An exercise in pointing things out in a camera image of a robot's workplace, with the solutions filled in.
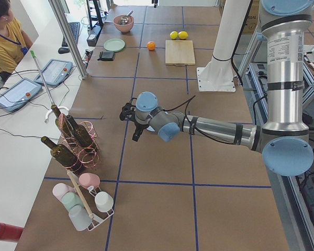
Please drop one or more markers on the metal scoop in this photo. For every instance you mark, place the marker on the metal scoop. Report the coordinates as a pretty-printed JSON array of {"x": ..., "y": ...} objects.
[{"x": 124, "y": 19}]

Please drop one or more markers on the copper wire bottle rack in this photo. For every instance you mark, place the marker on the copper wire bottle rack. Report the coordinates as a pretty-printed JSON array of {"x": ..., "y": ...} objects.
[{"x": 88, "y": 156}]

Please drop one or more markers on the folded grey cloth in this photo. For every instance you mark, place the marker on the folded grey cloth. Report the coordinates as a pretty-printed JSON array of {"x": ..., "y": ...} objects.
[{"x": 106, "y": 56}]

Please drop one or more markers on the black keyboard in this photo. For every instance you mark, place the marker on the black keyboard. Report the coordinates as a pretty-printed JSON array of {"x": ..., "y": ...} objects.
[{"x": 75, "y": 31}]

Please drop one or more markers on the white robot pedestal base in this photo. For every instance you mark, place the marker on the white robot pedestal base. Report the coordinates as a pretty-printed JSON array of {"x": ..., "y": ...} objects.
[{"x": 217, "y": 75}]

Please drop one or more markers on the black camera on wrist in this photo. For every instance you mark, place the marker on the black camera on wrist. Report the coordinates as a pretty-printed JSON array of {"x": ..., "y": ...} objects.
[{"x": 127, "y": 112}]

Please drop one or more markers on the mint green cup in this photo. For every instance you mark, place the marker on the mint green cup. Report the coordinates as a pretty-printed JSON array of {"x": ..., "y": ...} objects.
[{"x": 70, "y": 199}]

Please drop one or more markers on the wooden cutting board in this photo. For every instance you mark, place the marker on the wooden cutting board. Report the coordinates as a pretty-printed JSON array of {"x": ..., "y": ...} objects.
[{"x": 179, "y": 52}]

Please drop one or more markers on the near teach pendant tablet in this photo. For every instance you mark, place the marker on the near teach pendant tablet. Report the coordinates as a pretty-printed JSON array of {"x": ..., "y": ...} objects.
[{"x": 19, "y": 94}]

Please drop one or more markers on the black computer mouse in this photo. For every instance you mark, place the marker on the black computer mouse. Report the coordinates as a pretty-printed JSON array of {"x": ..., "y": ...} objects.
[{"x": 63, "y": 50}]

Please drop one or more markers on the white cup on rack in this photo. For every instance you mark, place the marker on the white cup on rack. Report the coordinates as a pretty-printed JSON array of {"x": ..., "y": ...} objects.
[{"x": 104, "y": 202}]

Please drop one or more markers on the metal rod green tip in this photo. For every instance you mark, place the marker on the metal rod green tip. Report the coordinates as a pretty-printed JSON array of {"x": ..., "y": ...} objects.
[{"x": 42, "y": 76}]

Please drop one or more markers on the grey blue cup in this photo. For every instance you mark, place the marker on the grey blue cup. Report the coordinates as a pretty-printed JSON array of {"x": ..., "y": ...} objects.
[{"x": 79, "y": 218}]

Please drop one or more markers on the lower yellow lemon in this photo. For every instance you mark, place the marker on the lower yellow lemon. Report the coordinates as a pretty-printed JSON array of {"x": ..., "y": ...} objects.
[{"x": 173, "y": 35}]

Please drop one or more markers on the pink cup on rack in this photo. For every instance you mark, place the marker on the pink cup on rack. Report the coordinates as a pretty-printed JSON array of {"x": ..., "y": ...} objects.
[{"x": 89, "y": 179}]

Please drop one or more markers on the white wire cup rack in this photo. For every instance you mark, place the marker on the white wire cup rack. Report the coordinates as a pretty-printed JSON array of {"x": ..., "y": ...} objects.
[{"x": 87, "y": 197}]

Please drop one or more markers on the orange mandarin fruit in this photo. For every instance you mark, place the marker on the orange mandarin fruit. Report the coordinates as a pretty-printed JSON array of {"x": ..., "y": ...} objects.
[{"x": 151, "y": 45}]

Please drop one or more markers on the red cylinder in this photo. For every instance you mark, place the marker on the red cylinder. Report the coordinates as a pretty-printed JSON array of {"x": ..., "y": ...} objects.
[{"x": 10, "y": 233}]

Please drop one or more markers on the dark wine bottle upper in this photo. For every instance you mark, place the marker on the dark wine bottle upper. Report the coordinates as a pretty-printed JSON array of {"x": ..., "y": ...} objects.
[{"x": 80, "y": 133}]

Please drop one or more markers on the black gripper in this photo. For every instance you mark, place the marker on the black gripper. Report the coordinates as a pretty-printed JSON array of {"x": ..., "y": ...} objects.
[{"x": 140, "y": 126}]

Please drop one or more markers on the aluminium frame post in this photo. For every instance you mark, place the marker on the aluminium frame post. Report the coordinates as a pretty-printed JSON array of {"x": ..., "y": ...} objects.
[{"x": 63, "y": 23}]

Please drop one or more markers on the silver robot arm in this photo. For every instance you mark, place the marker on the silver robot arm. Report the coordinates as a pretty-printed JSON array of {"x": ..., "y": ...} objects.
[{"x": 283, "y": 139}]

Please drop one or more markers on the pale pink cup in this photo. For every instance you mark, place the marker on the pale pink cup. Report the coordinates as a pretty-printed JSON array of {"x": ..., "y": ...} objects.
[{"x": 60, "y": 189}]

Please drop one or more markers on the person in yellow shirt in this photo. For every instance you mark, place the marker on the person in yellow shirt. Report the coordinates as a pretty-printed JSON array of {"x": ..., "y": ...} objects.
[{"x": 14, "y": 42}]

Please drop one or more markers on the light green plate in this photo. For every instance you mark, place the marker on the light green plate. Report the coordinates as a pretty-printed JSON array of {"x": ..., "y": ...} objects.
[{"x": 114, "y": 45}]

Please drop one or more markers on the far teach pendant tablet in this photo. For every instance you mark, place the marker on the far teach pendant tablet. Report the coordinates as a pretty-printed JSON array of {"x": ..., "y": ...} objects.
[{"x": 55, "y": 71}]

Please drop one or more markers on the teach pendant tablet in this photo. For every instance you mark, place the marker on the teach pendant tablet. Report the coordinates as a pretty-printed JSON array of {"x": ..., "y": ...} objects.
[
  {"x": 19, "y": 94},
  {"x": 55, "y": 71}
]

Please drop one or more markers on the dark wine bottle lower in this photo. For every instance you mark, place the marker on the dark wine bottle lower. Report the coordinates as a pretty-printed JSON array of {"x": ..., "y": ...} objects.
[{"x": 62, "y": 154}]

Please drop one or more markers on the pink bowl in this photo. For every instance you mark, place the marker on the pink bowl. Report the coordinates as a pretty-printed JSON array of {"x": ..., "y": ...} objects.
[{"x": 123, "y": 27}]

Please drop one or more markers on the dark wine bottle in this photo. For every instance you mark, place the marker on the dark wine bottle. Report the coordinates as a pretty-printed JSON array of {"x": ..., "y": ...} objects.
[
  {"x": 62, "y": 154},
  {"x": 61, "y": 122},
  {"x": 80, "y": 133}
]

